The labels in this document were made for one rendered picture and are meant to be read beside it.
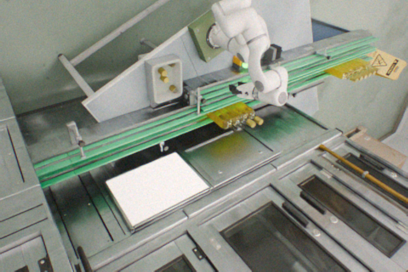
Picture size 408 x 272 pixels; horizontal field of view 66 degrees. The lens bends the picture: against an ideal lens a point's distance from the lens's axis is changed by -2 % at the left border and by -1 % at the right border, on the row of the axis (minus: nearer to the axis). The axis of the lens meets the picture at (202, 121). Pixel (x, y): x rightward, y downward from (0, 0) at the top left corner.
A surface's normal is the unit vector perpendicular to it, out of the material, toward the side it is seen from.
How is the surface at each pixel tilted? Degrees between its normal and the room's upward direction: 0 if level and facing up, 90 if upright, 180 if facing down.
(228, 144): 90
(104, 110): 0
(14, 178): 90
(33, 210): 90
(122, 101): 0
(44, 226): 90
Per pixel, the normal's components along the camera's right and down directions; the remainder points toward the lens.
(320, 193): 0.02, -0.82
